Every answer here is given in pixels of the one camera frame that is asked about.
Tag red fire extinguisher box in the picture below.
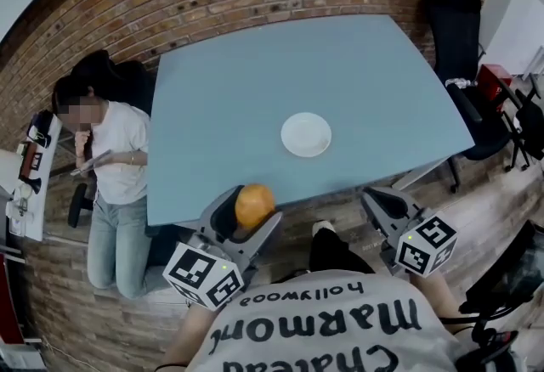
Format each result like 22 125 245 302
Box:
475 63 513 113

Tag person's left forearm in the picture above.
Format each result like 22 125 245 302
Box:
163 302 223 372

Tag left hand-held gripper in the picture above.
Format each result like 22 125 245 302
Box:
162 186 285 313

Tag black monitor on stand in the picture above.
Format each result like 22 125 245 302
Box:
458 219 544 320

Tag person's right forearm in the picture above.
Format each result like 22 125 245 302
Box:
412 271 465 335

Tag light blue table white legs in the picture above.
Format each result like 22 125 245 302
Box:
146 14 476 231

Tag white lampshade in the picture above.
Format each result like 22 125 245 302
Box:
0 148 21 195

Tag yellow-orange round fruit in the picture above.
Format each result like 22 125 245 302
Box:
235 183 276 231

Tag black high-back office chair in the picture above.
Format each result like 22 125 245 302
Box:
422 0 518 194

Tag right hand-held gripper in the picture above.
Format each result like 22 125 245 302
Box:
360 186 460 279

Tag black mesh office chair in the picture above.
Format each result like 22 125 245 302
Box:
503 72 544 172

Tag person's white shoe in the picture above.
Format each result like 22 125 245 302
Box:
311 221 336 238

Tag small white side table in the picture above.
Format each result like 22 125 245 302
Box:
8 109 63 242

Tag white round plate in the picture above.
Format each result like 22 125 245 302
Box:
280 111 332 158

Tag red cabinet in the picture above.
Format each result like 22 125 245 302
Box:
0 254 26 347

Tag black strap device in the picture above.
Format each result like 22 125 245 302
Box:
25 111 56 149

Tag person's white printed t-shirt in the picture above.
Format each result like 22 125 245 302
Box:
186 268 468 372

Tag person's black trouser leg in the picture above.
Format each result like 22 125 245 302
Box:
309 229 376 278

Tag black clamp device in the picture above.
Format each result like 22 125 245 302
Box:
453 327 520 372

